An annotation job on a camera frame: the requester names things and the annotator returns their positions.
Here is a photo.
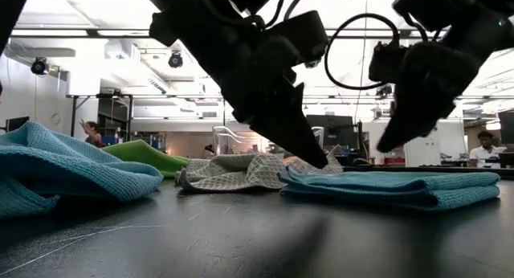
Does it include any black background workbench frame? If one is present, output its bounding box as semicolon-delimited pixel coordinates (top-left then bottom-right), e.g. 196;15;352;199
66;92;134;138

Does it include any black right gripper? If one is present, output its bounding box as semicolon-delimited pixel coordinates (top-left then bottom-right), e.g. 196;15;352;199
376;40;483;154

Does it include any green microfiber towel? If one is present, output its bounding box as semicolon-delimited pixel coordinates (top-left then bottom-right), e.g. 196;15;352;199
102;139;190;178

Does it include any clear plastic bin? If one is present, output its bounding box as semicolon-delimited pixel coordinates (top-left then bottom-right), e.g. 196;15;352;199
211;125;327;157

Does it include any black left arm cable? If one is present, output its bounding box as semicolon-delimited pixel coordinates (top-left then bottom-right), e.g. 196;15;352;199
240;0;310;30

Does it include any black background monitor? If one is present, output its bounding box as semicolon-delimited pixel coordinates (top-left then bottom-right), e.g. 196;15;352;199
305;114;357;150

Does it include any teal microfiber towel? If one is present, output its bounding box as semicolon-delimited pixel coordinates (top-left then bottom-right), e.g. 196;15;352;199
279;167;502;212

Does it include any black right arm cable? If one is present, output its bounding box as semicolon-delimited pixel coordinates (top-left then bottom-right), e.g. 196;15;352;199
324;13;402;91

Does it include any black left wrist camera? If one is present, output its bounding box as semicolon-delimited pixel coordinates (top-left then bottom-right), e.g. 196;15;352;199
267;10;331;68

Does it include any small dark wall screen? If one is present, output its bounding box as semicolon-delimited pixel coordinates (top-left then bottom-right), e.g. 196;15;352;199
6;116;31;133

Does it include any round black ceiling spotlight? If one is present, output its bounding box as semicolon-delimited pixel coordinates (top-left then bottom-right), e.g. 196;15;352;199
167;51;185;69
31;56;50;76

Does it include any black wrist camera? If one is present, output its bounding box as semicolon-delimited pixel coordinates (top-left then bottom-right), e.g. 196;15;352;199
267;10;331;68
368;42;407;85

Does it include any large dark monitor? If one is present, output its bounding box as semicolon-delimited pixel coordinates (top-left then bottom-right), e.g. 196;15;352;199
499;111;514;146

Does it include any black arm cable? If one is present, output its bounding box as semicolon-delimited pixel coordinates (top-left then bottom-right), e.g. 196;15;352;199
240;0;310;30
324;13;402;91

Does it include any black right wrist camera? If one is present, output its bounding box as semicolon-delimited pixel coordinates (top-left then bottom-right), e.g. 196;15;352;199
368;42;407;85

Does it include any light grey microfiber towel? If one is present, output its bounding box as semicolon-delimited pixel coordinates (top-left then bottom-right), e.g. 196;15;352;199
175;145;345;193

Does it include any person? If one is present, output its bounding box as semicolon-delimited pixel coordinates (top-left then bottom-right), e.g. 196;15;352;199
79;119;104;149
468;130;508;169

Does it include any light blue microfiber towel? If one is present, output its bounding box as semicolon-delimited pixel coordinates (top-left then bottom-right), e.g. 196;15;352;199
0;121;164;219

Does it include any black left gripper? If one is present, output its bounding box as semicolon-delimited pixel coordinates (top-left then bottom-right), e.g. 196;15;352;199
149;4;330;170

